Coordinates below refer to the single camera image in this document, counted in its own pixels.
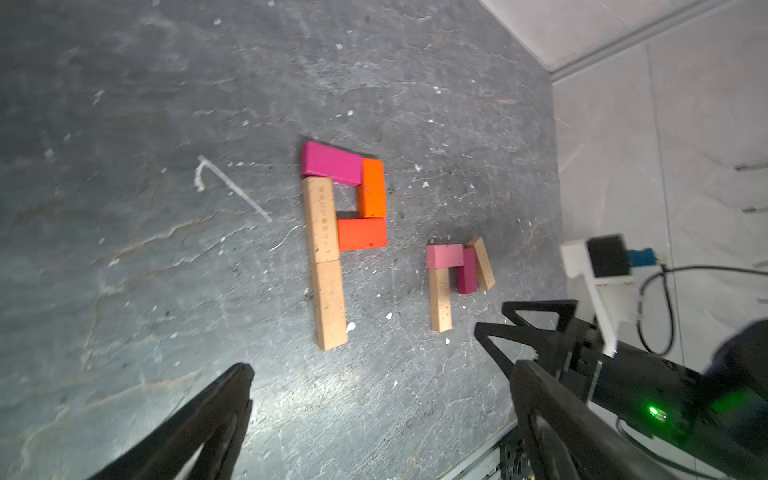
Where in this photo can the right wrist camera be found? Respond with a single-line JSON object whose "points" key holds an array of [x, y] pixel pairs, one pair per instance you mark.
{"points": [[605, 265]]}

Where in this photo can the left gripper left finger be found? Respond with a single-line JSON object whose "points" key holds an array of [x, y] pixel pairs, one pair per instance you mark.
{"points": [[210, 428]]}

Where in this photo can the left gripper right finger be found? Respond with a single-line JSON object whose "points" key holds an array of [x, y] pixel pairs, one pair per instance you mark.
{"points": [[564, 439]]}

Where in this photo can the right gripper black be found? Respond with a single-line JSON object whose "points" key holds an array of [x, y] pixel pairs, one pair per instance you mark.
{"points": [[653, 395]]}

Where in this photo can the magenta block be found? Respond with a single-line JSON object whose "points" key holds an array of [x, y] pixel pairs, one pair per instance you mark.
{"points": [[466, 274], [324, 161]]}

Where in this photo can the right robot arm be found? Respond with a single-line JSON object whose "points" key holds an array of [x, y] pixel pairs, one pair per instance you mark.
{"points": [[718, 416]]}

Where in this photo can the wooden block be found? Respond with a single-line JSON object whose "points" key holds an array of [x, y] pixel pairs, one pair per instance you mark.
{"points": [[321, 219], [484, 273], [440, 304], [330, 312]]}

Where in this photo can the orange block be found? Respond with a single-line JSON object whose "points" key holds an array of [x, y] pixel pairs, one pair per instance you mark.
{"points": [[372, 191]]}

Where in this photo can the light pink block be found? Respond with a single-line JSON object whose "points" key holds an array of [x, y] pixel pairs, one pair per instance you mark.
{"points": [[444, 256]]}

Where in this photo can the red block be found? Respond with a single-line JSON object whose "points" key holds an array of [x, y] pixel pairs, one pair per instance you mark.
{"points": [[362, 233]]}

